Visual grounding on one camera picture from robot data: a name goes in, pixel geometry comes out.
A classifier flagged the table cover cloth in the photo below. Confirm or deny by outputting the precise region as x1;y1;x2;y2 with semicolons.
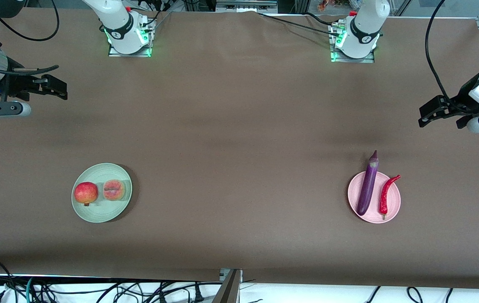
0;8;479;290

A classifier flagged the red chili pepper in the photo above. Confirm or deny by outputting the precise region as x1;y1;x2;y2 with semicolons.
379;175;401;221

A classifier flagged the brown wooden post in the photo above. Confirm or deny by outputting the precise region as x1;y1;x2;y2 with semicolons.
212;269;242;303

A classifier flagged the pink round plate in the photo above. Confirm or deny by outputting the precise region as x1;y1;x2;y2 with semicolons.
348;171;401;224

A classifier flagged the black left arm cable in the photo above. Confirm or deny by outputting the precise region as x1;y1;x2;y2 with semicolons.
425;0;476;114

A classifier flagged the purple eggplant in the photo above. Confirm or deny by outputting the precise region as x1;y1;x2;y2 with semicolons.
357;150;380;216

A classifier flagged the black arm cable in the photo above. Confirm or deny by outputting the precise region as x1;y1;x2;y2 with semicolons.
425;0;476;114
0;0;60;76

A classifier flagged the small metal bracket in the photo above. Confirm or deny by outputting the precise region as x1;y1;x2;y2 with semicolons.
219;268;243;282

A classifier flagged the pale green round plate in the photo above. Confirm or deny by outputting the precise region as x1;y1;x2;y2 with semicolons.
71;163;133;223

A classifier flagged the green and red peach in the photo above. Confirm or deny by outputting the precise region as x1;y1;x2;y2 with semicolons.
103;180;126;201

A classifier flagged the grey equipment box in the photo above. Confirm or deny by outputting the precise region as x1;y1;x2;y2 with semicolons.
216;0;278;13

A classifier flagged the long black table cable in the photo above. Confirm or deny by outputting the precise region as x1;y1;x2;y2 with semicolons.
256;12;341;37

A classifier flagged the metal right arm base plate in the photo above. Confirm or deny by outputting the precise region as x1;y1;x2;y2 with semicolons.
108;11;153;57

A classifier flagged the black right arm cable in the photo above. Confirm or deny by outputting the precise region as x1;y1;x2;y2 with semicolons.
0;0;60;76

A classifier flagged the red pomegranate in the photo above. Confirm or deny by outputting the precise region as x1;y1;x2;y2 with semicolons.
74;182;99;207

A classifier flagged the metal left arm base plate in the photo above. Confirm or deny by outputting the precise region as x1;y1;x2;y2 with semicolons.
329;21;375;64

